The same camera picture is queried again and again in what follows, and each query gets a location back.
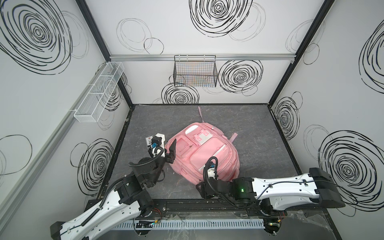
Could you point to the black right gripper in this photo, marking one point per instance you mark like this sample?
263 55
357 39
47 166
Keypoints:
202 189

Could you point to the pink student backpack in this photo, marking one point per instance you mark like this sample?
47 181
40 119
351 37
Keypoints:
198 142

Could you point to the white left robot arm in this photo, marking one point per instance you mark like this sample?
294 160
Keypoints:
126 199

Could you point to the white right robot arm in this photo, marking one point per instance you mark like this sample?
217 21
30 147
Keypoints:
316 187

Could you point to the small white card packet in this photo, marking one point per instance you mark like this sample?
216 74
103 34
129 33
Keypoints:
149 141

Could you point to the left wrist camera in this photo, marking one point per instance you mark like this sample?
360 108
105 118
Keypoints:
157 141

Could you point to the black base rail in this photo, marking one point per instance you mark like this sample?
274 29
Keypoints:
166 207

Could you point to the white slotted cable duct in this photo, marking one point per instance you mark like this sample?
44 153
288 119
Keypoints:
213 224

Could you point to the black wire wall basket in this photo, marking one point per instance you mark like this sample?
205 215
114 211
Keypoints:
195 71

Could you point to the white mesh wall shelf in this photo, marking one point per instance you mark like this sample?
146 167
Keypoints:
96 100

